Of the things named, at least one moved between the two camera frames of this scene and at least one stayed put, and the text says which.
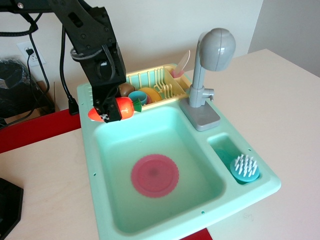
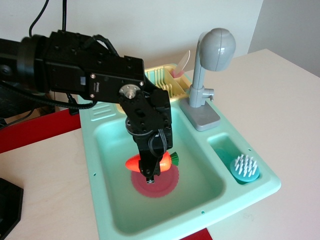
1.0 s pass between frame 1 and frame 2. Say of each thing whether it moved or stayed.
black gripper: moved
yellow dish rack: stayed
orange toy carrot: moved
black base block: stayed
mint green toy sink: stayed
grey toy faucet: stayed
